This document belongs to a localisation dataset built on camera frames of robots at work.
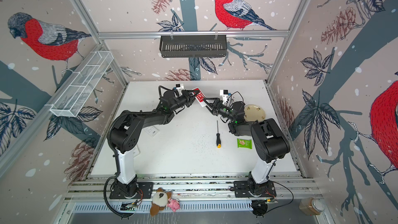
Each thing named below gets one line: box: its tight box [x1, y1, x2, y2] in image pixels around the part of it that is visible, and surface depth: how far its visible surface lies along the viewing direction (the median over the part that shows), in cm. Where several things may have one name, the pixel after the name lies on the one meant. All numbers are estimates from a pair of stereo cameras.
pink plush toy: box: [166, 198, 181, 213], surface depth 70 cm
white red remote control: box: [192, 87, 208, 108], surface depth 87 cm
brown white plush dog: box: [149, 187, 173, 218], surface depth 70 cm
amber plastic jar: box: [299, 197, 326, 217], surface depth 64 cm
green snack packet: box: [236, 138, 253, 150], surface depth 90 cm
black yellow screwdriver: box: [216, 120, 222, 149], surface depth 92 cm
